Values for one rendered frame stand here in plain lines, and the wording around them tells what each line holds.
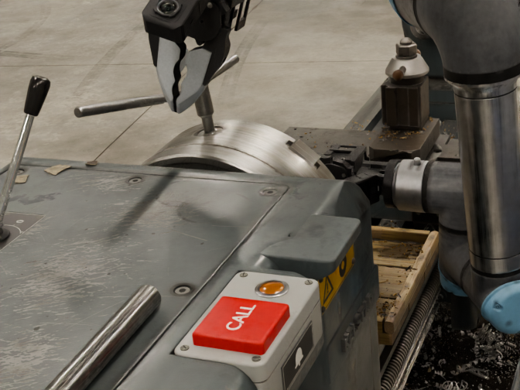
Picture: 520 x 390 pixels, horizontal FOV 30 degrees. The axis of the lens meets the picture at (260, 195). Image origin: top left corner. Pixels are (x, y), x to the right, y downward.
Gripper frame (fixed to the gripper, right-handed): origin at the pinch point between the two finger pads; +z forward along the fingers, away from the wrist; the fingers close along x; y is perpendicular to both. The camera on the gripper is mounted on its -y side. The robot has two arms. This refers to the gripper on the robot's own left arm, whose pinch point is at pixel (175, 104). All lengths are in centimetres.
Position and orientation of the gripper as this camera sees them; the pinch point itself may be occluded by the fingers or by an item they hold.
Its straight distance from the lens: 108.9
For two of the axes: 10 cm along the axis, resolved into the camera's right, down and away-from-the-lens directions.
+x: -9.0, -3.7, 2.2
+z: -2.1, 8.3, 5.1
